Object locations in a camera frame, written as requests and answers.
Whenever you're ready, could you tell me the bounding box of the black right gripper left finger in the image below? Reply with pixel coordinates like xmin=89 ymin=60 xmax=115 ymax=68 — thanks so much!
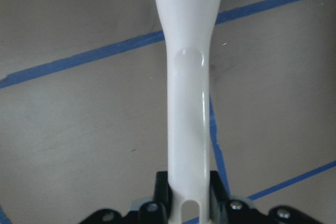
xmin=81 ymin=171 xmax=172 ymax=224

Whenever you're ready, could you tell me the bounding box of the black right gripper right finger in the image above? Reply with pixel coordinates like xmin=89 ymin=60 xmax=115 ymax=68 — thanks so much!
xmin=209 ymin=171 xmax=319 ymax=224

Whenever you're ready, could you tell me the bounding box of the white hand brush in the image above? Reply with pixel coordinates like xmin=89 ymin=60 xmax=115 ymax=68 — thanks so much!
xmin=155 ymin=0 xmax=221 ymax=223

